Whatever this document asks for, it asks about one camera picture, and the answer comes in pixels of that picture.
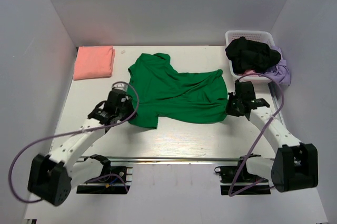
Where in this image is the green t shirt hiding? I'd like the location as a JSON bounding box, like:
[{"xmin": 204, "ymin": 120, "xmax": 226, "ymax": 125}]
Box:
[{"xmin": 128, "ymin": 53, "xmax": 228, "ymax": 129}]

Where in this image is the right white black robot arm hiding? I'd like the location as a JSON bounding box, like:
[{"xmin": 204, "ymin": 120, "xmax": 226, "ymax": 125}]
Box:
[{"xmin": 226, "ymin": 80, "xmax": 319, "ymax": 197}]

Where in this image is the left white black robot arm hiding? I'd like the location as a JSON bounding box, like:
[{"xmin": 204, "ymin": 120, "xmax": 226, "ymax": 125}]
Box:
[{"xmin": 28, "ymin": 88, "xmax": 135, "ymax": 206}]

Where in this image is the pink garment in basket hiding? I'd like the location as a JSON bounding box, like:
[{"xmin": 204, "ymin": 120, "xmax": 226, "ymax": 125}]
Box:
[{"xmin": 242, "ymin": 70, "xmax": 258, "ymax": 77}]

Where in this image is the black garment in basket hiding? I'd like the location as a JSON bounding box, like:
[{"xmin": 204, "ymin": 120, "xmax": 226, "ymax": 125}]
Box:
[{"xmin": 225, "ymin": 37, "xmax": 281, "ymax": 75}]

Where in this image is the lilac garment in basket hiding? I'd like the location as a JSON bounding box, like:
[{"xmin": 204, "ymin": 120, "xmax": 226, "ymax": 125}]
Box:
[{"xmin": 264, "ymin": 46, "xmax": 291, "ymax": 86}]

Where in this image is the folded pink t shirt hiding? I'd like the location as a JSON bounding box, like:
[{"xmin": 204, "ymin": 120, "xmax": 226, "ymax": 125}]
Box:
[{"xmin": 73, "ymin": 46, "xmax": 115, "ymax": 80}]

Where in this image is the white plastic laundry basket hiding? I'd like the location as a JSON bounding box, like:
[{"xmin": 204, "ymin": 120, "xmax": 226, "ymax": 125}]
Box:
[{"xmin": 225, "ymin": 30, "xmax": 275, "ymax": 84}]

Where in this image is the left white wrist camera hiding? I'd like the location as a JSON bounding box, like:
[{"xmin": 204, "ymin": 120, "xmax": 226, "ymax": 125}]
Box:
[{"xmin": 111, "ymin": 82, "xmax": 128, "ymax": 93}]

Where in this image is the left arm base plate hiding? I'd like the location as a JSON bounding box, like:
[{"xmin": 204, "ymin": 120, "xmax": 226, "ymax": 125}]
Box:
[{"xmin": 78, "ymin": 165, "xmax": 132, "ymax": 186}]

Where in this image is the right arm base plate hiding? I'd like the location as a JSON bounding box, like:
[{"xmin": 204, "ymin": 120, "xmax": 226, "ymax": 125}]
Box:
[{"xmin": 214, "ymin": 165, "xmax": 261, "ymax": 183}]

